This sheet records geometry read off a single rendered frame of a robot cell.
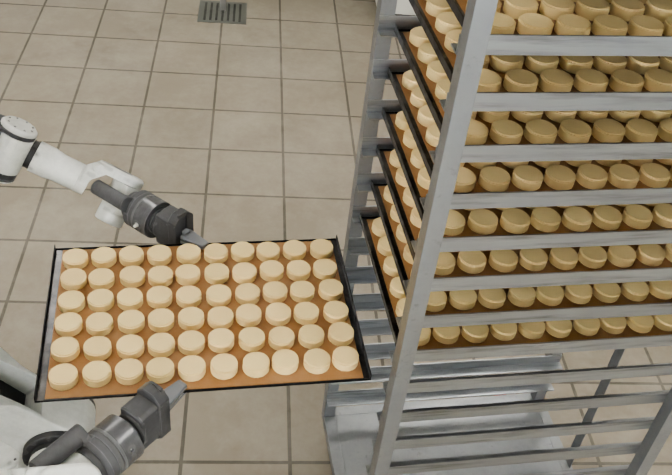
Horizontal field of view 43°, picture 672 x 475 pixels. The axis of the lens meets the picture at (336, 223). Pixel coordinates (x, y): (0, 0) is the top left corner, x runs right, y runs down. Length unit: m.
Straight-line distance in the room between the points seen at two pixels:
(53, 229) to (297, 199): 0.90
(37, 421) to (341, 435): 0.84
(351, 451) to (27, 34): 2.82
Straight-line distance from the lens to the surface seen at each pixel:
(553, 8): 1.31
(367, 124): 1.72
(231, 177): 3.37
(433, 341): 1.61
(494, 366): 2.35
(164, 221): 1.85
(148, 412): 1.49
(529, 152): 1.31
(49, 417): 1.89
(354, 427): 2.36
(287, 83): 4.00
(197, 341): 1.62
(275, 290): 1.72
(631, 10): 1.36
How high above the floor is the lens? 2.02
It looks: 39 degrees down
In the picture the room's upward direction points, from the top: 7 degrees clockwise
